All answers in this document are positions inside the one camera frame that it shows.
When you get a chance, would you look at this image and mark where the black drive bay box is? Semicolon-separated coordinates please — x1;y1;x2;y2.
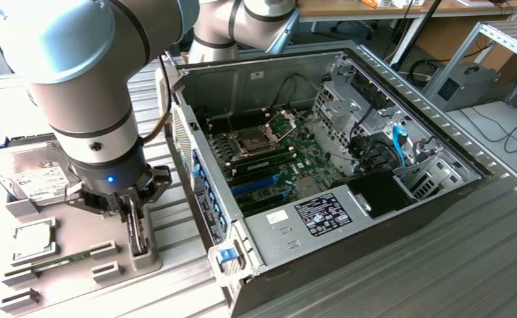
330;169;418;219

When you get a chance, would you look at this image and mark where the blue SATA wire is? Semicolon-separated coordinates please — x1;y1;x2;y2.
390;123;409;168

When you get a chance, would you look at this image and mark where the metal socket cover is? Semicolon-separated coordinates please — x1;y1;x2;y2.
262;109;302;146

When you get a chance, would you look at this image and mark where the green motherboard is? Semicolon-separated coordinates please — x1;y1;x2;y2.
204;112;351;216

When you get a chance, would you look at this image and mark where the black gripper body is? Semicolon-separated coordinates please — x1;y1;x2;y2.
61;164;172;217

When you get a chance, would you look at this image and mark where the grey parts rack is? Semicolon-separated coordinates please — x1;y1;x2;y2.
0;195;164;315

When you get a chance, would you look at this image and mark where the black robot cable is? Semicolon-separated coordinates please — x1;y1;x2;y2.
138;49;173;144

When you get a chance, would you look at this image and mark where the wooden desk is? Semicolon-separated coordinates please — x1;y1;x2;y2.
295;0;517;64

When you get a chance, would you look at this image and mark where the blue expansion slot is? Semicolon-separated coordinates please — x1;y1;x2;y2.
230;176;277;196

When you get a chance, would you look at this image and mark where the silver CPU chip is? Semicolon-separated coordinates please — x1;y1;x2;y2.
12;223;52;262

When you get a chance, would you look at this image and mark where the green RAM stick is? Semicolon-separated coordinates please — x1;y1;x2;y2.
4;248;94;277

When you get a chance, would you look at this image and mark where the silver chipset heatsink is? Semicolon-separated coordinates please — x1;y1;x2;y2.
293;176;323;197

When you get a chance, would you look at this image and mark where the silver hard disk drive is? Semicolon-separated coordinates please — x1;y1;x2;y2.
0;140;82;203

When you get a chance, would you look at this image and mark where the installed black RAM stick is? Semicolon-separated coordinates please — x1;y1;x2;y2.
230;155;295;174

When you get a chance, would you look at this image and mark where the grey power supply unit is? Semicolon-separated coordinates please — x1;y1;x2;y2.
237;184;374;268

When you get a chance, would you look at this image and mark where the CPU socket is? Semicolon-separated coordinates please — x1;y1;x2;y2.
234;131;277;156

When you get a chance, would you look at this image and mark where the aluminium frame table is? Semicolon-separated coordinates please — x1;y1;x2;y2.
422;19;517;107

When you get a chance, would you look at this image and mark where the open black PC case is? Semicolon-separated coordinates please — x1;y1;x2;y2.
153;39;494;318

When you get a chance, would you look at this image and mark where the grey box with handle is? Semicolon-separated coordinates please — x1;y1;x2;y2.
434;61;513;112

